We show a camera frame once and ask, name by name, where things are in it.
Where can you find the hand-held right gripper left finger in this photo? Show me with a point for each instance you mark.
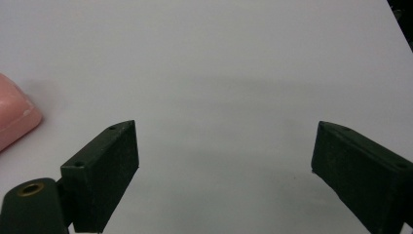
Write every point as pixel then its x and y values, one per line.
pixel 100 175

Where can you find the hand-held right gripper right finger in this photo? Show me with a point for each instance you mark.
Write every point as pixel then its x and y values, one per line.
pixel 360 175

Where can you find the pink plastic box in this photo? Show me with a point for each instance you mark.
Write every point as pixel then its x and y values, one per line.
pixel 13 113

